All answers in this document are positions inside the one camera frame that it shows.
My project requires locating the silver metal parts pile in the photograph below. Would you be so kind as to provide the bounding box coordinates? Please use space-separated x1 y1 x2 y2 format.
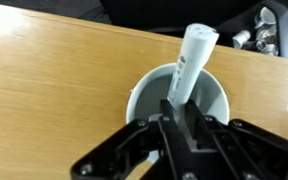
253 6 288 62

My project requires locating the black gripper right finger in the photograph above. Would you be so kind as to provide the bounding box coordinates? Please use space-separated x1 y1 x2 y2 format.
183 98 288 180

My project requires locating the maroon mug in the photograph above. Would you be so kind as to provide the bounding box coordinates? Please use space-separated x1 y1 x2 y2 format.
125 62 231 165

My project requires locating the small white cylinder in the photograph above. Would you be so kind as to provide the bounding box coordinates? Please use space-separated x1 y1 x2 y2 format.
232 29 252 50

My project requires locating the white tube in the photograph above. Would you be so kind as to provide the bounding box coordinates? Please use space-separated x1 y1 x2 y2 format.
166 22 220 113

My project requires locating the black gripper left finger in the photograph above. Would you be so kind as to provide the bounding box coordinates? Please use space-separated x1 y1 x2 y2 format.
70 98 189 180

